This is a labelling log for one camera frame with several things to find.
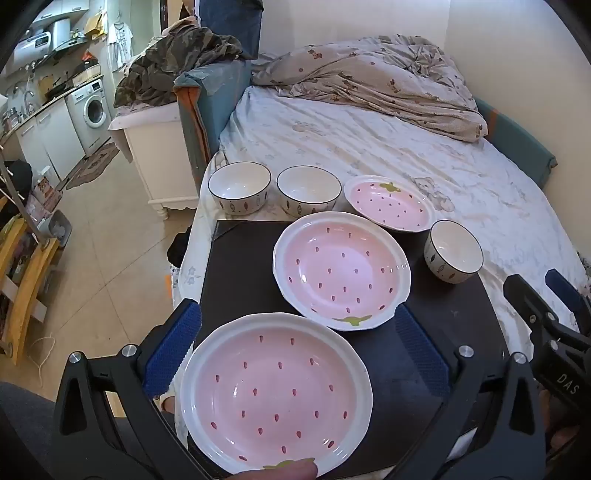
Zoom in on black bag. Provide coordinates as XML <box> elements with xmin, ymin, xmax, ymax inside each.
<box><xmin>4</xmin><ymin>159</ymin><xmax>33</xmax><ymax>204</ymax></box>

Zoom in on small pink strawberry plate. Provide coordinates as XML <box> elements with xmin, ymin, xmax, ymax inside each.
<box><xmin>344</xmin><ymin>175</ymin><xmax>435</xmax><ymax>234</ymax></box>

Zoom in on yellow wooden rack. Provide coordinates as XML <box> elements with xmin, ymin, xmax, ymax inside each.
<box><xmin>0</xmin><ymin>194</ymin><xmax>61</xmax><ymax>365</ymax></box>

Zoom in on large pink strawberry plate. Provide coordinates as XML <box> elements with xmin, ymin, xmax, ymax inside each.
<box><xmin>272</xmin><ymin>211</ymin><xmax>413</xmax><ymax>332</ymax></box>
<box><xmin>179</xmin><ymin>313</ymin><xmax>374</xmax><ymax>478</ymax></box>

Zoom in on white cable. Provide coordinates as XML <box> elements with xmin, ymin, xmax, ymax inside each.
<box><xmin>30</xmin><ymin>336</ymin><xmax>57</xmax><ymax>388</ymax></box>

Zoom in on grey trash bin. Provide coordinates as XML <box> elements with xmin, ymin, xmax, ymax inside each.
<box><xmin>48</xmin><ymin>210</ymin><xmax>74</xmax><ymax>245</ymax></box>

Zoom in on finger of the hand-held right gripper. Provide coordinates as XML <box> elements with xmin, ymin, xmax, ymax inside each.
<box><xmin>503</xmin><ymin>274</ymin><xmax>561</xmax><ymax>344</ymax></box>
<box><xmin>545</xmin><ymin>269</ymin><xmax>591</xmax><ymax>333</ymax></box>

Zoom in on camouflage jacket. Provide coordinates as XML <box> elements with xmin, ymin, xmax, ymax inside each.
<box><xmin>113</xmin><ymin>25</ymin><xmax>252</xmax><ymax>109</ymax></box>

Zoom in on colourful printed box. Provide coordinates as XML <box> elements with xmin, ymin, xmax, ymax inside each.
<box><xmin>32</xmin><ymin>178</ymin><xmax>63</xmax><ymax>217</ymax></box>

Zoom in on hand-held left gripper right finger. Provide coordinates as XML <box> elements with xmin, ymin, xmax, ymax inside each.
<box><xmin>392</xmin><ymin>302</ymin><xmax>548</xmax><ymax>480</ymax></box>

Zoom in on black shoes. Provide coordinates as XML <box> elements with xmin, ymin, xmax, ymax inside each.
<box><xmin>167</xmin><ymin>226</ymin><xmax>194</xmax><ymax>268</ymax></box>

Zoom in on white kitchen cabinets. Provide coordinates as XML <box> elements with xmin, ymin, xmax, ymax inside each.
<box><xmin>16</xmin><ymin>99</ymin><xmax>86</xmax><ymax>181</ymax></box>

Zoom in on white bedside cabinet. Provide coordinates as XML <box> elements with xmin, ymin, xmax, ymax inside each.
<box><xmin>108</xmin><ymin>99</ymin><xmax>200</xmax><ymax>220</ymax></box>

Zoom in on beige printed quilt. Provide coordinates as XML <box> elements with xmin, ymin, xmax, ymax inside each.
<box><xmin>252</xmin><ymin>33</ymin><xmax>489</xmax><ymax>143</ymax></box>

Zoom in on person's grey pants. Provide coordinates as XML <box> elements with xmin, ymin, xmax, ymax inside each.
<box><xmin>0</xmin><ymin>381</ymin><xmax>185</xmax><ymax>480</ymax></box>

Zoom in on white water heater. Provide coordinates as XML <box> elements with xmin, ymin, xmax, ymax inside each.
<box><xmin>11</xmin><ymin>17</ymin><xmax>72</xmax><ymax>70</ymax></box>

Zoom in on white printed bed sheet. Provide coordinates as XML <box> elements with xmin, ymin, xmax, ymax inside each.
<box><xmin>173</xmin><ymin>85</ymin><xmax>591</xmax><ymax>370</ymax></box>

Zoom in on black mat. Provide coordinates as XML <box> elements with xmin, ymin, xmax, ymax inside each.
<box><xmin>174</xmin><ymin>219</ymin><xmax>511</xmax><ymax>480</ymax></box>

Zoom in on patterned floor rug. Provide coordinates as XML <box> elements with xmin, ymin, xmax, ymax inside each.
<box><xmin>65</xmin><ymin>141</ymin><xmax>122</xmax><ymax>191</ymax></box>

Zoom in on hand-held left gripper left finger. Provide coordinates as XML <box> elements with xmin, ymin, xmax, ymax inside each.
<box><xmin>52</xmin><ymin>298</ymin><xmax>218</xmax><ymax>480</ymax></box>

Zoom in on person's right hand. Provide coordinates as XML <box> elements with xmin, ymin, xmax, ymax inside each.
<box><xmin>540</xmin><ymin>392</ymin><xmax>583</xmax><ymax>457</ymax></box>

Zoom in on teal bed frame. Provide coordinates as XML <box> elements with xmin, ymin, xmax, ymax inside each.
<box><xmin>173</xmin><ymin>60</ymin><xmax>557</xmax><ymax>190</ymax></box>

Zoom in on white fish-print bowl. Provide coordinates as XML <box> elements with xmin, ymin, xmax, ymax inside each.
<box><xmin>276</xmin><ymin>165</ymin><xmax>342</xmax><ymax>219</ymax></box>
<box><xmin>424</xmin><ymin>220</ymin><xmax>484</xmax><ymax>284</ymax></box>
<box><xmin>208</xmin><ymin>161</ymin><xmax>272</xmax><ymax>217</ymax></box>

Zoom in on white washing machine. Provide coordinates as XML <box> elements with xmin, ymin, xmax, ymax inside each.
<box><xmin>65</xmin><ymin>78</ymin><xmax>114</xmax><ymax>155</ymax></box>

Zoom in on hanging white shirt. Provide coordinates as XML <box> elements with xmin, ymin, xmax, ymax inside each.
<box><xmin>108</xmin><ymin>21</ymin><xmax>134</xmax><ymax>70</ymax></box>

